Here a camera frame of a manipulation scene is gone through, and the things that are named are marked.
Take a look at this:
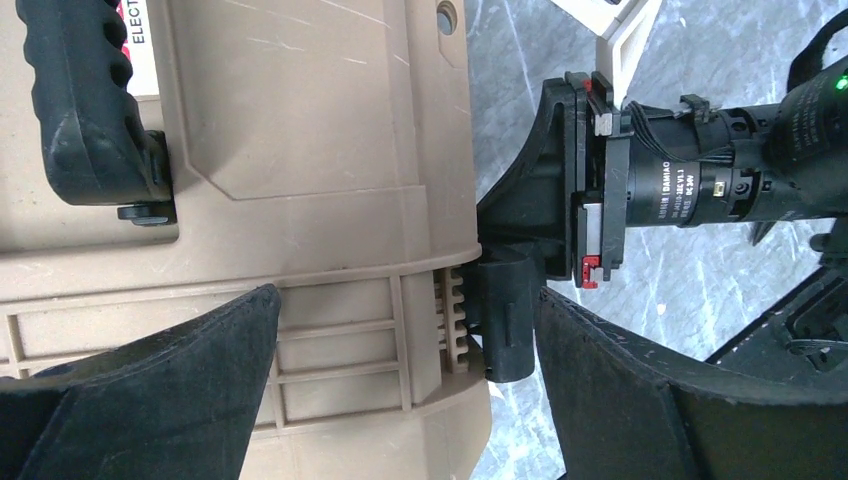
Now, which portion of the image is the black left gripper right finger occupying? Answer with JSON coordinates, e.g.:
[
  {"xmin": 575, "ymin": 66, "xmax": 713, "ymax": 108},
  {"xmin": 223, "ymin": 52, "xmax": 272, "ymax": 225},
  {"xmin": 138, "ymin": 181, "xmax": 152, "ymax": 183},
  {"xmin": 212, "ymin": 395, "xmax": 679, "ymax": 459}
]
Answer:
[{"xmin": 535, "ymin": 288, "xmax": 847, "ymax": 479}]

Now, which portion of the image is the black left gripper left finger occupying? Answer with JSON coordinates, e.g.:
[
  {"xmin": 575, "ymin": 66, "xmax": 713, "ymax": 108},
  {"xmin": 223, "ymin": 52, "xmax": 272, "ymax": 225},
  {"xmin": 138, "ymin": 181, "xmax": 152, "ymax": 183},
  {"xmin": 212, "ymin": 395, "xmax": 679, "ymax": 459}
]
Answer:
[{"xmin": 1, "ymin": 284, "xmax": 281, "ymax": 479}]

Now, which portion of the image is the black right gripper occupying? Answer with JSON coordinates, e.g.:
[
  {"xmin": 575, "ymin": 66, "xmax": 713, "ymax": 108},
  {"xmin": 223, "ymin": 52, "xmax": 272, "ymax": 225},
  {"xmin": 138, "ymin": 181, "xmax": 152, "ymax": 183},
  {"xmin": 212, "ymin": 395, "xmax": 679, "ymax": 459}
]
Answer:
[{"xmin": 477, "ymin": 73, "xmax": 776, "ymax": 289}]

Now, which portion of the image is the tan plastic toolbox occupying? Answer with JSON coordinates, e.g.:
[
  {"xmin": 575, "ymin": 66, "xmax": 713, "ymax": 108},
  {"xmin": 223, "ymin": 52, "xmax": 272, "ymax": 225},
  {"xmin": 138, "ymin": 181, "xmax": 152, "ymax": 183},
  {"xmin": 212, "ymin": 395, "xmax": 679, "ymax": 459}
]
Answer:
[{"xmin": 1, "ymin": 1, "xmax": 492, "ymax": 479}]

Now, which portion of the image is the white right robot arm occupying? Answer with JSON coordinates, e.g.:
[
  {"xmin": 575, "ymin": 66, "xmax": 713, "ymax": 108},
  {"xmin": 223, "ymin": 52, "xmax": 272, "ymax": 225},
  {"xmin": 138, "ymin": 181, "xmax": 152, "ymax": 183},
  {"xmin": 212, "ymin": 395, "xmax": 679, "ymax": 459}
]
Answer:
[{"xmin": 477, "ymin": 13, "xmax": 847, "ymax": 289}]

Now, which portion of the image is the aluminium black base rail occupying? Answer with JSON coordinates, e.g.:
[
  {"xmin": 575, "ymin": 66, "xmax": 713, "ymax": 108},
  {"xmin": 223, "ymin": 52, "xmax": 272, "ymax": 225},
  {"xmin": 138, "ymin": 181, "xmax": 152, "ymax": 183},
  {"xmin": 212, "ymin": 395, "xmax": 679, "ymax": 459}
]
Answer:
[{"xmin": 707, "ymin": 268, "xmax": 847, "ymax": 379}]

